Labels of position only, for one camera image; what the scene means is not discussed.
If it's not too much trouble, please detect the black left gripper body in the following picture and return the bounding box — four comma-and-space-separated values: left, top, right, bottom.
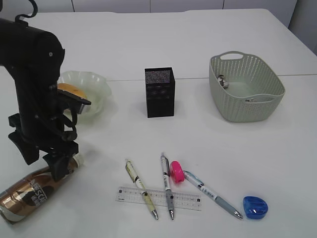
7, 28, 78, 154

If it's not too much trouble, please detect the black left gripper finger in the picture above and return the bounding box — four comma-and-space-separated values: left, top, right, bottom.
43, 153, 71, 181
8, 132, 39, 165

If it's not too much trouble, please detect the brown coffee bottle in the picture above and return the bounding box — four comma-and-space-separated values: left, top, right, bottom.
0, 154, 84, 224

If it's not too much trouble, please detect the blue pencil sharpener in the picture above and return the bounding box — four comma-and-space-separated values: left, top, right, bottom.
243, 196, 268, 220

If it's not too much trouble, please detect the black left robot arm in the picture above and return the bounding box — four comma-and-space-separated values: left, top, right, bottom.
0, 19, 85, 181

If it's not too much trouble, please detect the pale green wavy plate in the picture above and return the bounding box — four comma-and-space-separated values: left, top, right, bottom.
57, 71, 112, 124

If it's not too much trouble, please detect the cream barrel pen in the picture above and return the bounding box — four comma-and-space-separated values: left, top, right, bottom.
125, 159, 159, 220

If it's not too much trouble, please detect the grey barrel pen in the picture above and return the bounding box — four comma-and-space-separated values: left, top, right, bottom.
160, 153, 174, 220

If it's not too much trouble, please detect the black mesh pen holder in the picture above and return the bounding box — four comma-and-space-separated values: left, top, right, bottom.
145, 67, 175, 118

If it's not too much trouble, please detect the blue grip pen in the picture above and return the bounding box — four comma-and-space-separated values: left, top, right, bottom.
183, 171, 243, 219

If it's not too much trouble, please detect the pale green woven basket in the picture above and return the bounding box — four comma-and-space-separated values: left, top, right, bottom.
209, 52, 285, 122

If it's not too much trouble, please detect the clear plastic ruler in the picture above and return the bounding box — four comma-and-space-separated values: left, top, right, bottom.
115, 186, 202, 211

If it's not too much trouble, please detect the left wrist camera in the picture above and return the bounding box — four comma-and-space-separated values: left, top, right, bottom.
57, 89, 92, 114

